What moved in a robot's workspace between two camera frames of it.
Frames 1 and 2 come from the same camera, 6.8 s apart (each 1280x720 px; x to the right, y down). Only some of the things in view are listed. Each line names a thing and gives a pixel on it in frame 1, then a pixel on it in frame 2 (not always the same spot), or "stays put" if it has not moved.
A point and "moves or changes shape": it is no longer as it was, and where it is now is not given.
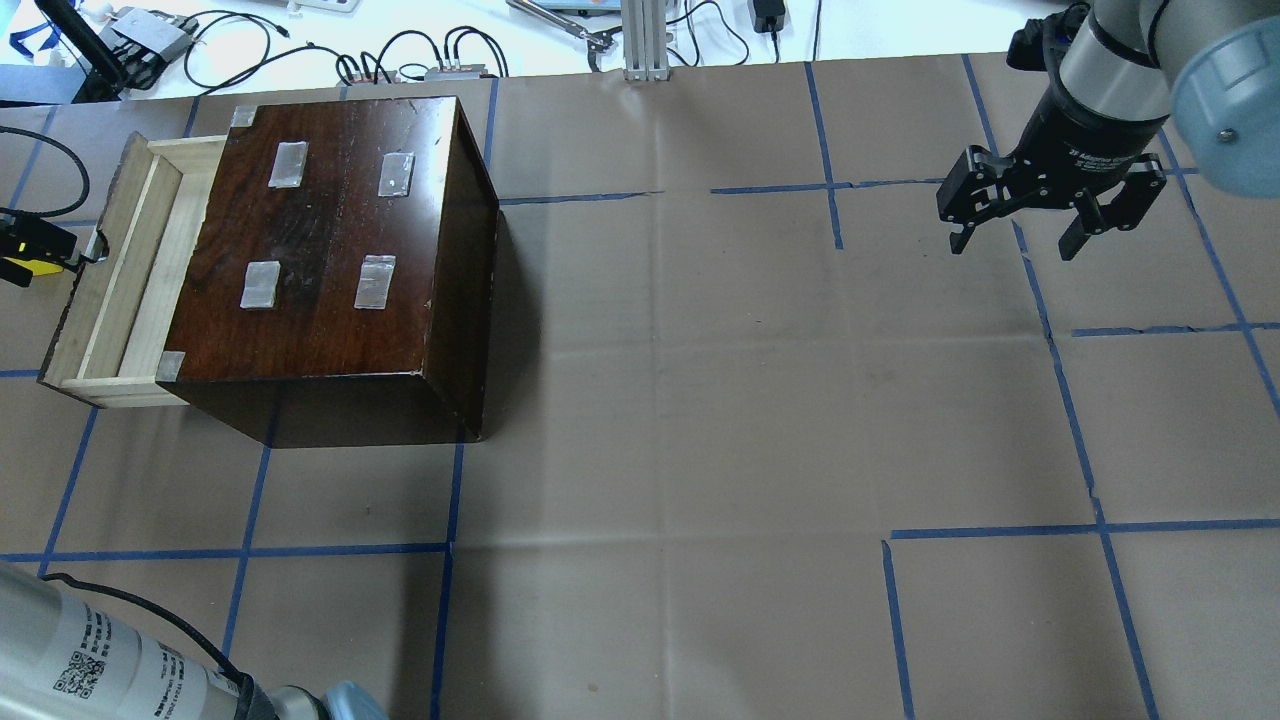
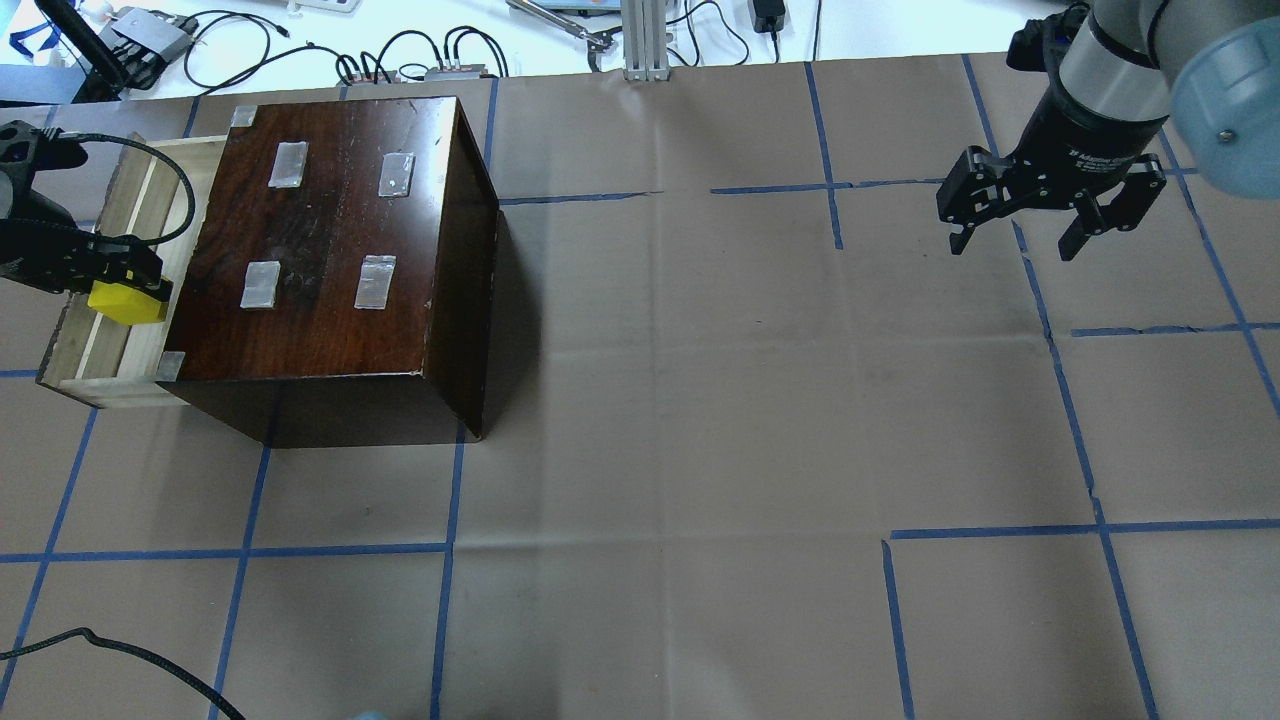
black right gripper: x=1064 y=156 stays put
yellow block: x=36 y=267 moves or changes shape
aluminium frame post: x=644 y=31 stays put
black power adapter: x=769 y=15 stays put
